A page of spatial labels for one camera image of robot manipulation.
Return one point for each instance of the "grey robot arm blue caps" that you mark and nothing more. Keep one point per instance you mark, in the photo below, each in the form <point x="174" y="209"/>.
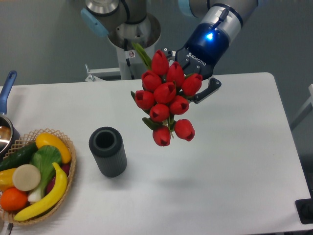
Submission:
<point x="125" y="22"/>

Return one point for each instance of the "woven wicker basket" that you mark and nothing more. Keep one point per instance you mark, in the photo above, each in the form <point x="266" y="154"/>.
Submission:
<point x="26" y="140"/>

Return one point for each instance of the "orange fruit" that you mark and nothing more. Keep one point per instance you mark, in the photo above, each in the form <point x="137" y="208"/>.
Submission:
<point x="13" y="200"/>

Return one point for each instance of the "blue handled saucepan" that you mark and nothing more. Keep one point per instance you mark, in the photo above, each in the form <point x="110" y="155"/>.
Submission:
<point x="8" y="133"/>

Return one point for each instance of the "yellow bell pepper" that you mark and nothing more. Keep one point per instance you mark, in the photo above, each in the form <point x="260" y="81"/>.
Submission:
<point x="6" y="179"/>

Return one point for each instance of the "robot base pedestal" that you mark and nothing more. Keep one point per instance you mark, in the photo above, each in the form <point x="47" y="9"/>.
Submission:
<point x="134" y="44"/>

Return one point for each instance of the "white metal mounting bracket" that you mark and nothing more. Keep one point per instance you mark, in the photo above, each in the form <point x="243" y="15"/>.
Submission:
<point x="94" y="75"/>

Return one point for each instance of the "purple red vegetable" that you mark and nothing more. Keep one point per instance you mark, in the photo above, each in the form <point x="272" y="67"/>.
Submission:
<point x="66" y="169"/>

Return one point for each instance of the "yellow banana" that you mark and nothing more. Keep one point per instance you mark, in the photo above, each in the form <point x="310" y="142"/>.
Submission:
<point x="49" y="200"/>

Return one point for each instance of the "green cucumber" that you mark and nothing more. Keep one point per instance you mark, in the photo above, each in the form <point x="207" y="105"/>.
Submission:
<point x="18" y="158"/>

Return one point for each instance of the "red tulip bouquet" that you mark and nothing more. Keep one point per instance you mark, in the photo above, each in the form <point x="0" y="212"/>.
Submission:
<point x="164" y="95"/>

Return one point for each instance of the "dark grey ribbed vase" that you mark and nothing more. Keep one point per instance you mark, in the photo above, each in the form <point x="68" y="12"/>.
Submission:
<point x="107" y="147"/>

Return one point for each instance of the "beige round disc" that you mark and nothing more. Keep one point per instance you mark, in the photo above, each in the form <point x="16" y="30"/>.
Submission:
<point x="26" y="177"/>

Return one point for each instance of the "white frame at right edge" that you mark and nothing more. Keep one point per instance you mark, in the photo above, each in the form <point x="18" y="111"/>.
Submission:
<point x="304" y="110"/>

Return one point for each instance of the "green bok choy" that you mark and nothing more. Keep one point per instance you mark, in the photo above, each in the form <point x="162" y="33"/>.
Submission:
<point x="43" y="160"/>

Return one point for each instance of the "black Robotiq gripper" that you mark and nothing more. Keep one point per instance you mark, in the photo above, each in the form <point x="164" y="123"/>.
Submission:
<point x="199" y="55"/>

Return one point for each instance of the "black device at table edge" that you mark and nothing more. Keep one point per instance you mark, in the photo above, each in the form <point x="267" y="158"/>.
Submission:
<point x="305" y="210"/>

